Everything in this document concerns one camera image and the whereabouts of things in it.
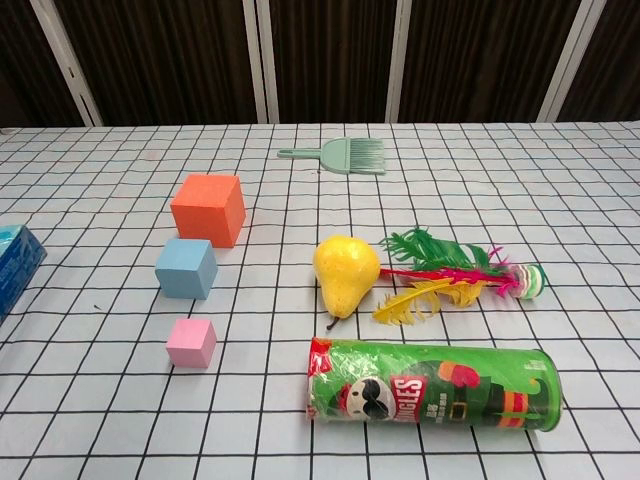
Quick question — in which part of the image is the medium blue foam cube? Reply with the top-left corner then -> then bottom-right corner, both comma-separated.
154,237 -> 219,301

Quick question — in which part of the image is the small pink foam cube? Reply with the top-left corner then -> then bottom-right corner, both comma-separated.
165,317 -> 218,370

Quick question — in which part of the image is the mint green hand brush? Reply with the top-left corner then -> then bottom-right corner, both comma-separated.
277,138 -> 388,176

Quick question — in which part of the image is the yellow pear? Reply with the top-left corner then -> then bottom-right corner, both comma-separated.
312,235 -> 382,332

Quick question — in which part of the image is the large orange foam cube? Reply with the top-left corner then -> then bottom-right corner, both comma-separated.
169,173 -> 247,250

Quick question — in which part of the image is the green Pringles can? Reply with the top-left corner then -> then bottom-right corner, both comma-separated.
304,336 -> 564,434

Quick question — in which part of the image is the checkered light blue tablecloth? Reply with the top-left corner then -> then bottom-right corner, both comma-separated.
0,119 -> 640,480

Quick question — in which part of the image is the colourful feather shuttlecock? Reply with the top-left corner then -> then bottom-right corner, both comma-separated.
371,227 -> 546,329

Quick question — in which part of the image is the blue cookie box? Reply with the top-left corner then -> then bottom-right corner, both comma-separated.
0,224 -> 49,324

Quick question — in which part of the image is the white double frame post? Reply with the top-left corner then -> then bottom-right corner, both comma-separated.
241,0 -> 280,124

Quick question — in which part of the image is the white narrow frame post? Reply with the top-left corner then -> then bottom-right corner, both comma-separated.
385,0 -> 412,123

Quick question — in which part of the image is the white slanted frame post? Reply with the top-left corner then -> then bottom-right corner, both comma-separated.
537,0 -> 607,123
30,0 -> 104,127

